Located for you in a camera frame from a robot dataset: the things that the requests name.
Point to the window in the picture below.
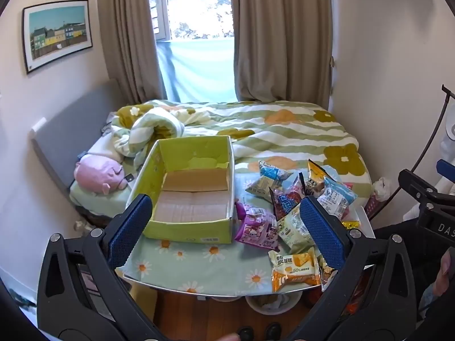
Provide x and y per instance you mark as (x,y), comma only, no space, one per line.
(192,7)

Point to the pink basket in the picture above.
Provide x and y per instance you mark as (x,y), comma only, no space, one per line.
(372,206)

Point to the white appliance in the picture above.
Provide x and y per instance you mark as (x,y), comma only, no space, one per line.
(448,142)

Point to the white waste bin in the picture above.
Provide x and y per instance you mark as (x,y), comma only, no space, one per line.
(273,303)

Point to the green cardboard box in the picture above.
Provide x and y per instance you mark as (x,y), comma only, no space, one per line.
(188,232)

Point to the person's right hand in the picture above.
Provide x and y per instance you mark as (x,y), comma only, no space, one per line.
(446,270)

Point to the grey bed headboard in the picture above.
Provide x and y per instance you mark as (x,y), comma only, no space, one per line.
(71,124)

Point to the pile of mixed snack packets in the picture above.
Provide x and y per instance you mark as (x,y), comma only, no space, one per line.
(295,227)

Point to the daisy print tablecloth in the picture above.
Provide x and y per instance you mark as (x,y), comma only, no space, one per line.
(199,263)

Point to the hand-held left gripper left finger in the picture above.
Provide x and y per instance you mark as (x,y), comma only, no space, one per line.
(131,227)

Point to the beige curtain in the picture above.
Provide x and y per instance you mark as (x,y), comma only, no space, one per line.
(280,42)
(124,42)

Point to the white wall socket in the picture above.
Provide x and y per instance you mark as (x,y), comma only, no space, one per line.
(38,125)

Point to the white table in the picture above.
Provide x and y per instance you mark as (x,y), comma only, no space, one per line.
(362,220)

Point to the pink plush toy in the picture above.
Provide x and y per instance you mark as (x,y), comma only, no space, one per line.
(97,174)

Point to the green floral blanket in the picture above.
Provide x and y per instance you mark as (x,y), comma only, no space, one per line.
(284,128)

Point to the teal window cloth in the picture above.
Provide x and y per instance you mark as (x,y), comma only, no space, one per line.
(195,71)

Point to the black shoe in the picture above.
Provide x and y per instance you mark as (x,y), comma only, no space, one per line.
(245,334)
(273,330)

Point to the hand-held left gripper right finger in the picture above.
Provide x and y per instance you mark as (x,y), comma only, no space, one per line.
(321,234)

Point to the purple cartoon snack bag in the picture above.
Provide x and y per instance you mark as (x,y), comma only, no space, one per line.
(257,231)

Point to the framed houses picture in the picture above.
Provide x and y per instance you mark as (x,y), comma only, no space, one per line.
(57,32)

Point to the black metal stand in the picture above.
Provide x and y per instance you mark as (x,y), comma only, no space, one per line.
(434,124)

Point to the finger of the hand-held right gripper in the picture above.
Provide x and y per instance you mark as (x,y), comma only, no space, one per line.
(446,168)
(414,183)

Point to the white plastic bag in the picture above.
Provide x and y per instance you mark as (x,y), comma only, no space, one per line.
(382,188)

